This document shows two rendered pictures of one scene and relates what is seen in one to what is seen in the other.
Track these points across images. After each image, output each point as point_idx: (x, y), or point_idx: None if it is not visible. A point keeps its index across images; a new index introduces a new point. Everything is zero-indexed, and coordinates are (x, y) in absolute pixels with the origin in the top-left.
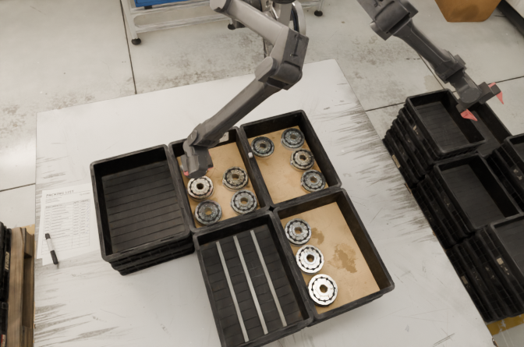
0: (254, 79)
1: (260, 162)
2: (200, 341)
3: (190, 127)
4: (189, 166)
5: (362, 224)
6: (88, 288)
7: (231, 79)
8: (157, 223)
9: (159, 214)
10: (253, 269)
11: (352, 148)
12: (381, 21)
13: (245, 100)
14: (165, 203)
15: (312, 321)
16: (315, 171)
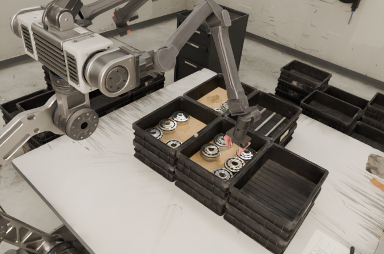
0: (222, 36)
1: None
2: (297, 150)
3: (169, 234)
4: (257, 115)
5: (199, 85)
6: (338, 217)
7: (80, 232)
8: (276, 178)
9: (270, 182)
10: (253, 127)
11: (122, 127)
12: None
13: (230, 47)
14: (261, 182)
15: (260, 90)
16: (173, 116)
